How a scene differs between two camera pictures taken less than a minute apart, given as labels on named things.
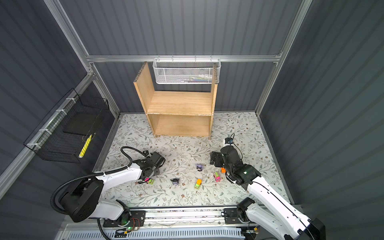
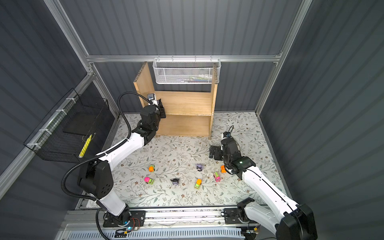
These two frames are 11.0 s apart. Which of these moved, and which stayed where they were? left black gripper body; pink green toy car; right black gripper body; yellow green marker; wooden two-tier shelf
Moved: left black gripper body; right black gripper body
Stayed: pink green toy car; yellow green marker; wooden two-tier shelf
